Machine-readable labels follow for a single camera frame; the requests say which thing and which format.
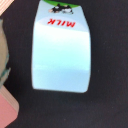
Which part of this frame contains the pink serving board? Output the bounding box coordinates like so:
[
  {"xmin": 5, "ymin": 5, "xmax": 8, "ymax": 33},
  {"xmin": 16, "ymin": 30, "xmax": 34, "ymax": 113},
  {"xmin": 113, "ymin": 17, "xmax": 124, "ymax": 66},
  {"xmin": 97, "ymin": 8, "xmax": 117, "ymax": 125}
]
[{"xmin": 0, "ymin": 86, "xmax": 19, "ymax": 128}]

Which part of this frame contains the light blue milk carton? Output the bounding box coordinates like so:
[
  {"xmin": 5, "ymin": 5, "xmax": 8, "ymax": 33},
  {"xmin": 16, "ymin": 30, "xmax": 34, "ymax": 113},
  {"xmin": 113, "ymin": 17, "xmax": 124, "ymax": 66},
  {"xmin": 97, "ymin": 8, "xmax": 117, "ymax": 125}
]
[{"xmin": 32, "ymin": 0, "xmax": 91, "ymax": 93}]

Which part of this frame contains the grey green gripper finger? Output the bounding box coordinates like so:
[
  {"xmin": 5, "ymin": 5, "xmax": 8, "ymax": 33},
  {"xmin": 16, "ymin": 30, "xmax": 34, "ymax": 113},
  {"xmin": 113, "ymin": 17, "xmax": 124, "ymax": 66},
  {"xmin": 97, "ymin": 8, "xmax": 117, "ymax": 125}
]
[{"xmin": 0, "ymin": 19, "xmax": 10, "ymax": 88}]

